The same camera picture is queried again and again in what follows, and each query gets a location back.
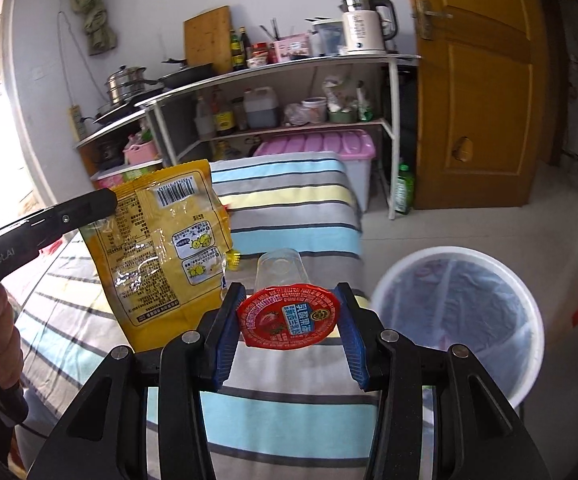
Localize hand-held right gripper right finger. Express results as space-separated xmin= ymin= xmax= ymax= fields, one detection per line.
xmin=333 ymin=282 xmax=552 ymax=480

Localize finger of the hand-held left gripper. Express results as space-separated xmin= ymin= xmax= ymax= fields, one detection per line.
xmin=19 ymin=189 xmax=120 ymax=250

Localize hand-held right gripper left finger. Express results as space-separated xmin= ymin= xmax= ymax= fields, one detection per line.
xmin=26 ymin=282 xmax=247 ymax=480

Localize clear jelly cup red lid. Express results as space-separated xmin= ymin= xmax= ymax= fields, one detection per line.
xmin=236 ymin=247 xmax=342 ymax=348

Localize yellow snack packet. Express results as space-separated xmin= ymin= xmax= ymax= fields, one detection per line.
xmin=79 ymin=159 xmax=233 ymax=356

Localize white round bin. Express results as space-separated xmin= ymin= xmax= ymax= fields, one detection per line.
xmin=370 ymin=246 xmax=545 ymax=408

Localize pink plastic basket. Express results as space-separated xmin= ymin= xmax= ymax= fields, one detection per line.
xmin=123 ymin=135 xmax=159 ymax=166

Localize translucent bin liner bag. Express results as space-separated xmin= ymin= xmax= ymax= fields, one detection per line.
xmin=376 ymin=254 xmax=535 ymax=356

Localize steel steamer pot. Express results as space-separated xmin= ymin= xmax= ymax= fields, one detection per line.
xmin=105 ymin=65 xmax=149 ymax=106

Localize striped blanket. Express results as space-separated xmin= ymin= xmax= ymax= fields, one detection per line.
xmin=11 ymin=155 xmax=437 ymax=480

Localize yellow bag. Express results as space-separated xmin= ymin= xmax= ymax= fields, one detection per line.
xmin=214 ymin=140 xmax=250 ymax=162

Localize green drink bottle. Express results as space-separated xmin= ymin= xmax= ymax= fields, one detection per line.
xmin=394 ymin=162 xmax=415 ymax=215

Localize yellow label bottle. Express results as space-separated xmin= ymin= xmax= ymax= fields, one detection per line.
xmin=213 ymin=87 xmax=235 ymax=136

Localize black frying pan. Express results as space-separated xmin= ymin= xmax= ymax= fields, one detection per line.
xmin=158 ymin=57 xmax=216 ymax=89

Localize green hanging cloth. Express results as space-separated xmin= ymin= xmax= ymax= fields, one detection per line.
xmin=71 ymin=0 xmax=118 ymax=57

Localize dark liquid plastic jug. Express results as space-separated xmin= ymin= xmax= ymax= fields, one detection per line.
xmin=243 ymin=86 xmax=280 ymax=130

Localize wooden cutting board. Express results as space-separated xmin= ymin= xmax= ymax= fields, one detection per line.
xmin=184 ymin=6 xmax=233 ymax=73

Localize green label sauce bottle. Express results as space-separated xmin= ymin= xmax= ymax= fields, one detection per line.
xmin=229 ymin=29 xmax=243 ymax=72

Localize clear crumpled plastic bag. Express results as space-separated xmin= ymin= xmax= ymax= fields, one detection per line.
xmin=283 ymin=102 xmax=310 ymax=127

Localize red seasoning packet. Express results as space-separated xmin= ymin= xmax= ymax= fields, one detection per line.
xmin=249 ymin=42 xmax=272 ymax=68

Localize white plastic tub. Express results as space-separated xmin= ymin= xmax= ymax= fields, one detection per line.
xmin=301 ymin=97 xmax=329 ymax=123

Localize white printed bag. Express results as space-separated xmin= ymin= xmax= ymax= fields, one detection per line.
xmin=322 ymin=77 xmax=357 ymax=111

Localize white metal shelving rack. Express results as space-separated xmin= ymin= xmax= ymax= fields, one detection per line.
xmin=136 ymin=52 xmax=420 ymax=221

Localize pink utensil box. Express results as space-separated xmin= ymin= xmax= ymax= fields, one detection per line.
xmin=271 ymin=32 xmax=312 ymax=63

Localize wooden door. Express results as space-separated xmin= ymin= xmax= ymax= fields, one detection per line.
xmin=401 ymin=0 xmax=550 ymax=211

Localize clear plastic pitcher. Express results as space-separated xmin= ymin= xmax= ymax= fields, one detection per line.
xmin=313 ymin=17 xmax=345 ymax=58

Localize white electric kettle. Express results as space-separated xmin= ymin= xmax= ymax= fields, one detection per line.
xmin=339 ymin=0 xmax=400 ymax=56

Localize brass door handle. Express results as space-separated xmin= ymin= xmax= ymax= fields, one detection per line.
xmin=411 ymin=0 xmax=454 ymax=41

